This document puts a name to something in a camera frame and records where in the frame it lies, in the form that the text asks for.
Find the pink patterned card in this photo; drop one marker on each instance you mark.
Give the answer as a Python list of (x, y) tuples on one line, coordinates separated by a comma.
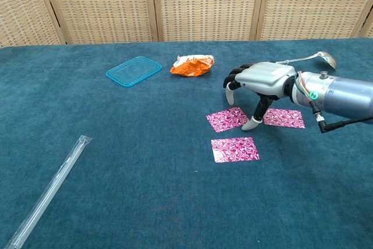
[(285, 118)]

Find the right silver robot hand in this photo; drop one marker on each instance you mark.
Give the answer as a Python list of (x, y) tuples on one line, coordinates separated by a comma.
[(265, 78)]

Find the pink patterned packet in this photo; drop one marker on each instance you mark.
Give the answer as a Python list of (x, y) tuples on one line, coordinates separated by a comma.
[(225, 119)]

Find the woven bamboo folding screen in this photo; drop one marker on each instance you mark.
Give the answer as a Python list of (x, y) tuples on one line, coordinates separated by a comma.
[(204, 4)]

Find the crumpled orange snack bag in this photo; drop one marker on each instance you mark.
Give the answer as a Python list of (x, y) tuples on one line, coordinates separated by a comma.
[(189, 67)]

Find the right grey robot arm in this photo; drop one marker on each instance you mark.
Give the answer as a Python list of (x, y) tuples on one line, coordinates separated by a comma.
[(344, 94)]

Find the blue carpet table cover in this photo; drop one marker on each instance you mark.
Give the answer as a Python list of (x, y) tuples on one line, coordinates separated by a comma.
[(145, 173)]

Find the blue transparent plastic lid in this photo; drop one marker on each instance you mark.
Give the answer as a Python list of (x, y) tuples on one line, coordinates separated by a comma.
[(134, 71)]

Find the clear wrapped drinking straw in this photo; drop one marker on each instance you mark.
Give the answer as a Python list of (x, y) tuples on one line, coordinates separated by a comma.
[(52, 186)]

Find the white card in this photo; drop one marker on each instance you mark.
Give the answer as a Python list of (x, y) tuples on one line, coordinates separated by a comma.
[(234, 150)]

